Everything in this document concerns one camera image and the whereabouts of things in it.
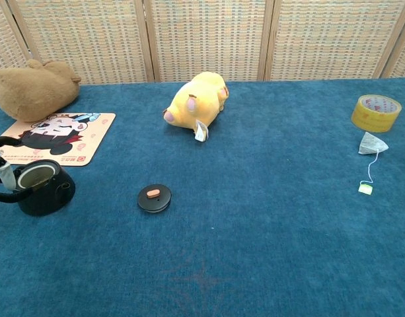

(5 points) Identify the tea bag with green tag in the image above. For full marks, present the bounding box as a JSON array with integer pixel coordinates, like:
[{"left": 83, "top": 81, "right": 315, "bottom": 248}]
[{"left": 357, "top": 131, "right": 390, "bottom": 195}]

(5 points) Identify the black cast iron teapot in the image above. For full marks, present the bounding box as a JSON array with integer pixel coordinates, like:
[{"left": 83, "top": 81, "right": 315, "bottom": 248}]
[{"left": 0, "top": 159, "right": 76, "bottom": 217}]

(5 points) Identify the cartoon print mouse pad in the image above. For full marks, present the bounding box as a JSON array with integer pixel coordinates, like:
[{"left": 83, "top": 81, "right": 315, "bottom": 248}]
[{"left": 0, "top": 112, "right": 117, "bottom": 167}]

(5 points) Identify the yellow plush toy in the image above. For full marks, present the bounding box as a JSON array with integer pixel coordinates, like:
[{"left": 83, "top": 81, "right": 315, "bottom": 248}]
[{"left": 162, "top": 71, "right": 229, "bottom": 143}]

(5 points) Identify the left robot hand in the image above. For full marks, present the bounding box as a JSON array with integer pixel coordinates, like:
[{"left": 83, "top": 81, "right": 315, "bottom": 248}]
[{"left": 0, "top": 136, "right": 23, "bottom": 192}]

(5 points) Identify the woven folding screen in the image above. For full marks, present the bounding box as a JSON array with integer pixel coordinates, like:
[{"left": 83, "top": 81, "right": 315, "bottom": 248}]
[{"left": 0, "top": 0, "right": 405, "bottom": 85}]

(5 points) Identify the black teapot lid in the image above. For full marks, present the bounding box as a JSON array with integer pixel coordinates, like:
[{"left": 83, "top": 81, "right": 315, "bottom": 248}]
[{"left": 137, "top": 184, "right": 172, "bottom": 215}]

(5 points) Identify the brown plush toy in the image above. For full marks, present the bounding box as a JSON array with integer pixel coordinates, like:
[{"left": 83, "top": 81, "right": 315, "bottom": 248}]
[{"left": 0, "top": 58, "right": 81, "bottom": 123}]

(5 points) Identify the yellow packing tape roll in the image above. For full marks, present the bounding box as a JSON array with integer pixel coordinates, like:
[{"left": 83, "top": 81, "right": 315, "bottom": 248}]
[{"left": 350, "top": 94, "right": 403, "bottom": 133}]

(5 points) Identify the blue carpet table cover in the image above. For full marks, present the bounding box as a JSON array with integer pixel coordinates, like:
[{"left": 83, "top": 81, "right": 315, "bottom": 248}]
[{"left": 0, "top": 77, "right": 405, "bottom": 317}]

